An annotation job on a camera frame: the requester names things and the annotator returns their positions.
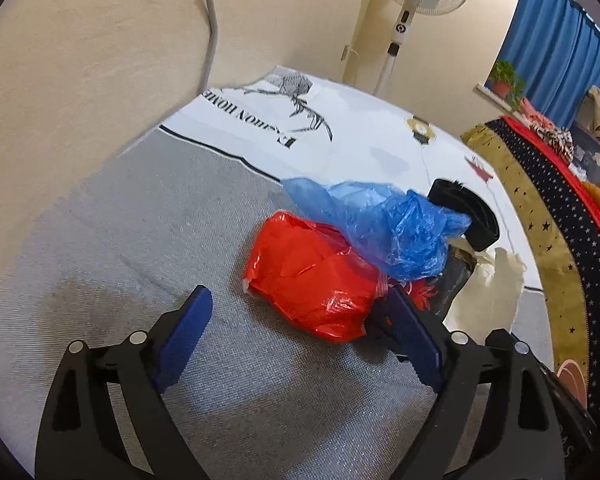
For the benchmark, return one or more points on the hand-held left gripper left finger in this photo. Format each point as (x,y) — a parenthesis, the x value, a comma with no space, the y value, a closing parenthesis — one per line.
(185,340)

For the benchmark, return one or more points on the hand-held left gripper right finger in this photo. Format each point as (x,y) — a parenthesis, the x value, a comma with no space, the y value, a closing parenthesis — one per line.
(415,335)

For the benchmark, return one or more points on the pink waste bin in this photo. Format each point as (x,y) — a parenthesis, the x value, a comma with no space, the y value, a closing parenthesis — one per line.
(571,374)

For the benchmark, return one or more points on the red plastic bag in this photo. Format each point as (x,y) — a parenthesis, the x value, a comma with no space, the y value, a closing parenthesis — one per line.
(310,280)

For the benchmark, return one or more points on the dark grey plastic bag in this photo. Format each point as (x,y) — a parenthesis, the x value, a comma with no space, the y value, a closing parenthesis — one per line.
(452,280)

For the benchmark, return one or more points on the cream plastic bag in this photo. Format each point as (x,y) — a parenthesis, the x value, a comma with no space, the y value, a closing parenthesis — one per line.
(495,285)

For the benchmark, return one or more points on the grey printed bed sheet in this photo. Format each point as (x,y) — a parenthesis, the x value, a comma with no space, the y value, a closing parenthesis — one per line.
(130,260)

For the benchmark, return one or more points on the blue plastic bag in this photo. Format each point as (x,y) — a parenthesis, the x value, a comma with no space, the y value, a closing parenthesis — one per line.
(390,225)

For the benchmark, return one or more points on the navy star blanket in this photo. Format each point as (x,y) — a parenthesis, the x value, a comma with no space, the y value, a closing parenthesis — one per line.
(555,220)

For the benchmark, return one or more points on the black white striped cloth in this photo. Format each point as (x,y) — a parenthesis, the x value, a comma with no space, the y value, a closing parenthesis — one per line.
(555,142)

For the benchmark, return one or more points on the white window sill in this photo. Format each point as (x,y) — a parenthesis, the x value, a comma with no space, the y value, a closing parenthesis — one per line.
(490,95)

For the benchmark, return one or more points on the pink cloth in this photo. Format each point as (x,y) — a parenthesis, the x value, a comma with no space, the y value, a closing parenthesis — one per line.
(537,115)

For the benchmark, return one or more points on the clear plastic storage box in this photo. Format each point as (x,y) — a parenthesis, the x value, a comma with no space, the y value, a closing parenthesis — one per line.
(597,160)

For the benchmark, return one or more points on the potted green plant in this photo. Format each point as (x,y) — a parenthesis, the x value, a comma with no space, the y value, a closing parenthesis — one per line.
(504,77)

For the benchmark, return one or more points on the beige jacket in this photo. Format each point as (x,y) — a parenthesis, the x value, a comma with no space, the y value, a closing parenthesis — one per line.
(597,110)

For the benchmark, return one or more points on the blue curtain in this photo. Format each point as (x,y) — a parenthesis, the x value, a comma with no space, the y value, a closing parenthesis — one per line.
(550,45)

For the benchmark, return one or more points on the white wall socket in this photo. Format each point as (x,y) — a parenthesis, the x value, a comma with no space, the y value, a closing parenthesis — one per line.
(349,53)

